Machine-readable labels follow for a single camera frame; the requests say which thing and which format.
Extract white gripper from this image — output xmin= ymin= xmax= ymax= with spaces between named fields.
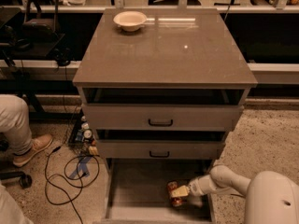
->
xmin=170 ymin=175 xmax=209 ymax=198

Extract crushed red coke can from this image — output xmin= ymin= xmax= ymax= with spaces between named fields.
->
xmin=166 ymin=181 xmax=183 ymax=207

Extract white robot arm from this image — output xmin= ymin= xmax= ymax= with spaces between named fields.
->
xmin=167 ymin=165 xmax=299 ymax=224

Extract grey open bottom drawer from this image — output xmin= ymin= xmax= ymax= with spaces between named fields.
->
xmin=93 ymin=159 xmax=215 ymax=224

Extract grey middle drawer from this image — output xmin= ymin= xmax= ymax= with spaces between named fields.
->
xmin=96 ymin=140 xmax=225 ymax=160

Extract grey drawer cabinet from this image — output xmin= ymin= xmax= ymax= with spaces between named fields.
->
xmin=72 ymin=7 xmax=259 ymax=170

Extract grey top drawer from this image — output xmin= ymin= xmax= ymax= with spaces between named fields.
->
xmin=82 ymin=104 xmax=243 ymax=132

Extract tray of small bottles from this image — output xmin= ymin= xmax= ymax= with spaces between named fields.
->
xmin=68 ymin=111 xmax=98 ymax=156

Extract tan shoe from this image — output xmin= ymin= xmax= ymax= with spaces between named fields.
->
xmin=13 ymin=133 xmax=53 ymax=167

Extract black office chair base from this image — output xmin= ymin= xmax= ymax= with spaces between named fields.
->
xmin=0 ymin=139 xmax=32 ymax=189

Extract white bowl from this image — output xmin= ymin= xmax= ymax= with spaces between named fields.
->
xmin=113 ymin=11 xmax=147 ymax=32

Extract black headphones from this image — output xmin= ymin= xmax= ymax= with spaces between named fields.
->
xmin=53 ymin=48 xmax=71 ymax=67

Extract person's leg beige trousers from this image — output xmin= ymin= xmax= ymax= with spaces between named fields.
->
xmin=0 ymin=94 xmax=32 ymax=156

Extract black bag on shelf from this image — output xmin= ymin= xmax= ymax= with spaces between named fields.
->
xmin=21 ymin=0 xmax=59 ymax=42

